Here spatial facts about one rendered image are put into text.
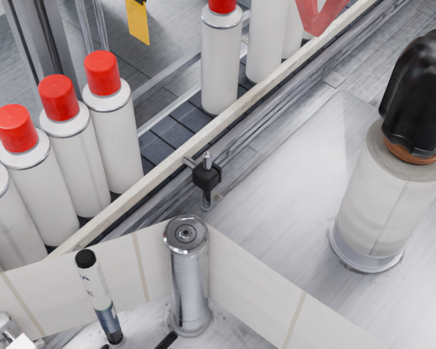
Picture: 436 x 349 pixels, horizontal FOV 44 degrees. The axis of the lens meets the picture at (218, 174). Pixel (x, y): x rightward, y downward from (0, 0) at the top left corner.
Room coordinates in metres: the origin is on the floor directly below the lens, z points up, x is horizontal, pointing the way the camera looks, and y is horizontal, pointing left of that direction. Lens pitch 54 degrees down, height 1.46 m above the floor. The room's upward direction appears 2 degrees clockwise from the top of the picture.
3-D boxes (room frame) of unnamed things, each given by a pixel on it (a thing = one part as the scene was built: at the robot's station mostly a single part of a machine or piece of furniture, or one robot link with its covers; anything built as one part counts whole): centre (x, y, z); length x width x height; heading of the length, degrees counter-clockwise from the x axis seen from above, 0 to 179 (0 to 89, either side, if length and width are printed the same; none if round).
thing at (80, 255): (0.20, 0.10, 0.97); 0.02 x 0.02 x 0.19
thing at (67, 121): (0.37, 0.16, 0.98); 0.05 x 0.05 x 0.20
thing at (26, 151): (0.33, 0.19, 0.98); 0.05 x 0.05 x 0.20
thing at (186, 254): (0.22, 0.02, 0.97); 0.05 x 0.05 x 0.19
